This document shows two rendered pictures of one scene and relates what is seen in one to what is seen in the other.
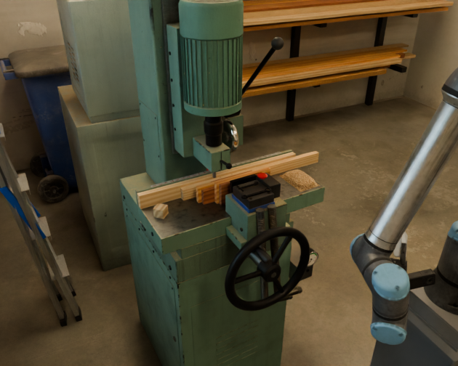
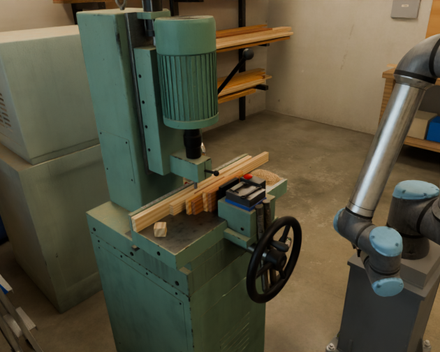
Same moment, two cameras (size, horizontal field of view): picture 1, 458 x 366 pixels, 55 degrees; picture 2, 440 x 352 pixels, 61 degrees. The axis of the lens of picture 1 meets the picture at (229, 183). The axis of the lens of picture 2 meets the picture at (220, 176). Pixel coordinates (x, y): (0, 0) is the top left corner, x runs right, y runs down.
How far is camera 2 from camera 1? 0.39 m
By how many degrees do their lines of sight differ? 17
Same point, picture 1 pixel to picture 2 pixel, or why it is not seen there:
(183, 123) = (160, 142)
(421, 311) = not seen: hidden behind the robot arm
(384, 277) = (381, 238)
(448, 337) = (413, 279)
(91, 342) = not seen: outside the picture
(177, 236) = (188, 248)
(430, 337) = not seen: hidden behind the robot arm
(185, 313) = (195, 324)
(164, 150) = (139, 172)
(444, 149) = (407, 122)
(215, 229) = (216, 235)
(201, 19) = (186, 35)
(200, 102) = (186, 116)
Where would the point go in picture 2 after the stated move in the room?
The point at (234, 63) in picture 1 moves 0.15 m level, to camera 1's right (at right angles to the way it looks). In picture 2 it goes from (214, 75) to (259, 70)
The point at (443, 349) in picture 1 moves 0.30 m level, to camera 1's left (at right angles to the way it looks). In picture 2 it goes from (413, 290) to (345, 313)
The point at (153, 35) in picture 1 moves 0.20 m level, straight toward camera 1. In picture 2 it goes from (121, 60) to (143, 70)
